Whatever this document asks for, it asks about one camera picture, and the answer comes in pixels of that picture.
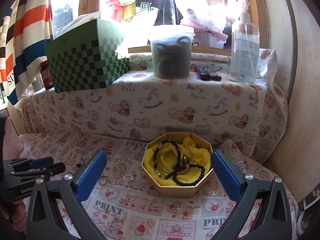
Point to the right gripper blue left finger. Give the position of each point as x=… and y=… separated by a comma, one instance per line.
x=44, y=218

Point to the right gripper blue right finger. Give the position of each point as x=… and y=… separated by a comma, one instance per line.
x=273, y=220

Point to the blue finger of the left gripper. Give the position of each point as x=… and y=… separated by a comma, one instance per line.
x=40, y=172
x=37, y=162

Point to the silver bangle with red charm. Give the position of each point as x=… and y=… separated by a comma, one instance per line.
x=180, y=167

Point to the gold octagonal jewelry box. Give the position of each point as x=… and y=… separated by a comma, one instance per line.
x=178, y=187

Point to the person's left hand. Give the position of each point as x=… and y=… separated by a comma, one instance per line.
x=18, y=220

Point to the christmas print bed sheet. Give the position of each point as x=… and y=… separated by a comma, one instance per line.
x=127, y=206

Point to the red pill bottle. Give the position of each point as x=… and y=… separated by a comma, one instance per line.
x=46, y=76

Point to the bear print cloth cover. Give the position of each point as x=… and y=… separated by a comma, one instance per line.
x=141, y=106

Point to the yellow cloth lining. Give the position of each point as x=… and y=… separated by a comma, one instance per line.
x=175, y=159

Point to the green checkered box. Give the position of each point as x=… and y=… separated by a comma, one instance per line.
x=87, y=57

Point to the striped hanging towel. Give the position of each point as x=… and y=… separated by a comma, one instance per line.
x=26, y=29

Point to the black lighter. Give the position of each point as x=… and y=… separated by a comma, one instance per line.
x=214, y=76

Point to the purple lighter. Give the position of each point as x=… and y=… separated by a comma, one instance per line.
x=202, y=74

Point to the clear pump bottle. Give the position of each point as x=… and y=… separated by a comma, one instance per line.
x=245, y=46

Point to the plastic tub with white lid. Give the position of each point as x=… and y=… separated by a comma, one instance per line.
x=171, y=50

